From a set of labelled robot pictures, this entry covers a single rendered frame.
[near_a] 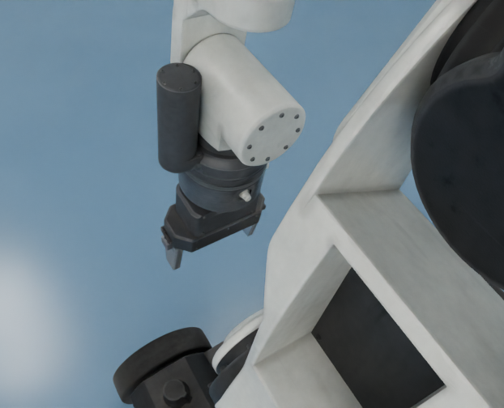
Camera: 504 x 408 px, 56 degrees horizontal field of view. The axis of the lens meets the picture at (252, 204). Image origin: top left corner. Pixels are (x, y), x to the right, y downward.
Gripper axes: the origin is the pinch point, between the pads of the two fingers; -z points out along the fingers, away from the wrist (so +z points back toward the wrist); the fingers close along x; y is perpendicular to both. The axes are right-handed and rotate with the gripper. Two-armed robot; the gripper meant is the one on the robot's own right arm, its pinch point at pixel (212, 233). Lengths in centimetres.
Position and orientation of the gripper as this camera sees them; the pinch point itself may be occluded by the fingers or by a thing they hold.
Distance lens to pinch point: 59.7
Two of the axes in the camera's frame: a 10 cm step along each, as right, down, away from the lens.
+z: 1.4, -5.8, -8.0
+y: 5.3, 7.3, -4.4
